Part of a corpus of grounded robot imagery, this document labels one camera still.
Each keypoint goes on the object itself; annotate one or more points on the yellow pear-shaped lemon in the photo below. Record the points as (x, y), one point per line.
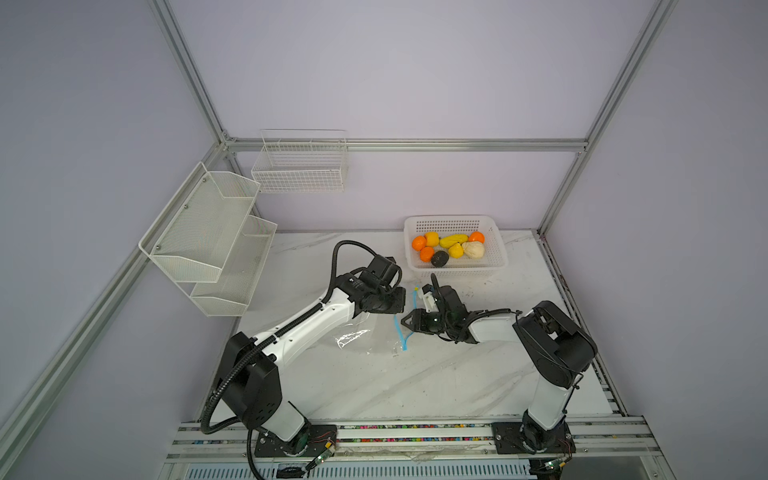
(456, 250)

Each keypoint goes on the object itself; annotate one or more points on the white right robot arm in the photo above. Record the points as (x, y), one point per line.
(559, 349)

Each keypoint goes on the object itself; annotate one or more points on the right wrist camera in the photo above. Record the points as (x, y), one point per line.
(428, 299)

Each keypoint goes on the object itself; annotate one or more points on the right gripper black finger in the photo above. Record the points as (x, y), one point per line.
(415, 321)
(435, 286)

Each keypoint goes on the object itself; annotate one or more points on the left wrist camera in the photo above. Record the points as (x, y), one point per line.
(380, 272)

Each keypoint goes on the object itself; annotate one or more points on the white perforated plastic basket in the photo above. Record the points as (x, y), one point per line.
(495, 258)

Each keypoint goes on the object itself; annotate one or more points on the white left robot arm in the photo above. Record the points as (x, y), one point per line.
(248, 388)

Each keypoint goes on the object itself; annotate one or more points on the large orange fruit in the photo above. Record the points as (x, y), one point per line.
(419, 243)

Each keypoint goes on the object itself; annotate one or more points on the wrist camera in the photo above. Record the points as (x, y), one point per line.
(428, 299)
(380, 272)

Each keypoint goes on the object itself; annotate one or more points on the aluminium frame post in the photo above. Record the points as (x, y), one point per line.
(649, 33)

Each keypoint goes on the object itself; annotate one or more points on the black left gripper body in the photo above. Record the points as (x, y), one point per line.
(391, 301)

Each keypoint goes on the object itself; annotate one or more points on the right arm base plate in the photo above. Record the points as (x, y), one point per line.
(527, 437)

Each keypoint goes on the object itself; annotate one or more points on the black avocado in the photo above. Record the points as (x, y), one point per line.
(440, 259)

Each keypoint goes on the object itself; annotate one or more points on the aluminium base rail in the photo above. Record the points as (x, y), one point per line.
(423, 440)

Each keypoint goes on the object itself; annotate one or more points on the yellow banana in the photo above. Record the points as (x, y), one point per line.
(449, 241)

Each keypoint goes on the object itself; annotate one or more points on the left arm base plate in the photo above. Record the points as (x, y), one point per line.
(311, 441)

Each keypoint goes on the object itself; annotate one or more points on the cream white pear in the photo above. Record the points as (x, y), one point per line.
(474, 249)

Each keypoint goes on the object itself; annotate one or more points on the white wire wall basket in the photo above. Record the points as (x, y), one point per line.
(302, 161)

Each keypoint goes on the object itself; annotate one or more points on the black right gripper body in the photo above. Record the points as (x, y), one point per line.
(439, 323)

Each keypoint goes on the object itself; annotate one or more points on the clear zip top bag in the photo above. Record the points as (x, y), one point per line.
(372, 333)

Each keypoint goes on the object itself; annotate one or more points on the white mesh two-tier shelf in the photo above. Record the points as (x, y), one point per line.
(210, 243)

